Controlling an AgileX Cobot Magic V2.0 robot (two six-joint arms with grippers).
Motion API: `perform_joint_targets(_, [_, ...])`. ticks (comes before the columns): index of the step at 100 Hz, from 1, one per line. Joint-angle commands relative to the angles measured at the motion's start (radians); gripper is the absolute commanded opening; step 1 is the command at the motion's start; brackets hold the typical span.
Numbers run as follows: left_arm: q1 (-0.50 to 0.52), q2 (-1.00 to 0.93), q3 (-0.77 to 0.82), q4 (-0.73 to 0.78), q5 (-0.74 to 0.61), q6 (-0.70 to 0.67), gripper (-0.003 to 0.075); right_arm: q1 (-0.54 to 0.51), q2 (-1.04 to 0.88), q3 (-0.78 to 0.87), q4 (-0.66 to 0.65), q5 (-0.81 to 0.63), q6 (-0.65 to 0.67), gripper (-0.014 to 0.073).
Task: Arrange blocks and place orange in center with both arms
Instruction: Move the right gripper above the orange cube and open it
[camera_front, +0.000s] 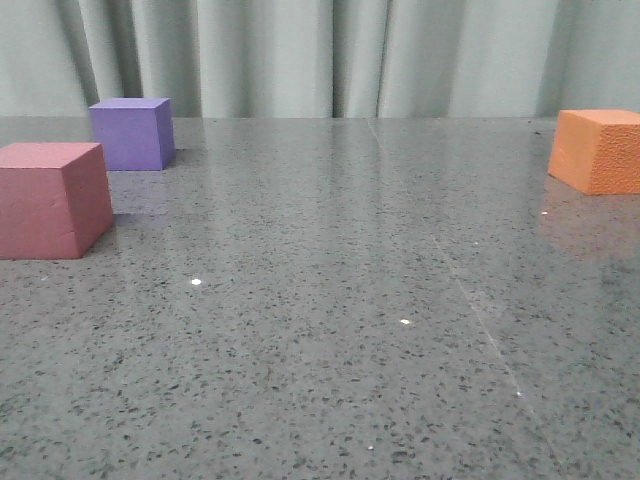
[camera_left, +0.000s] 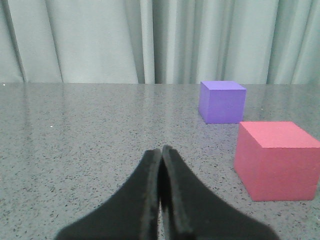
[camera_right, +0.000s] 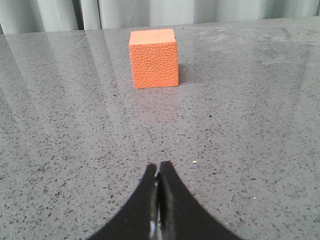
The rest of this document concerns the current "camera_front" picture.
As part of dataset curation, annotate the purple foam cube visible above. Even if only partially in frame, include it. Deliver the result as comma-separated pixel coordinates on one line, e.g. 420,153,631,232
89,98,176,171

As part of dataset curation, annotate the orange foam cube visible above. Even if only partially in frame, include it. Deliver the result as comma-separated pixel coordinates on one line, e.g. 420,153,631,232
548,109,639,195

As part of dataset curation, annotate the pink foam cube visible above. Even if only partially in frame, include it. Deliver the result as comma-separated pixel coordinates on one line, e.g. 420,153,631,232
1,142,113,259

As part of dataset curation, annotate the pale green curtain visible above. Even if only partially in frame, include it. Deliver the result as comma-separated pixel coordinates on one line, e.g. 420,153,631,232
1,1,639,118

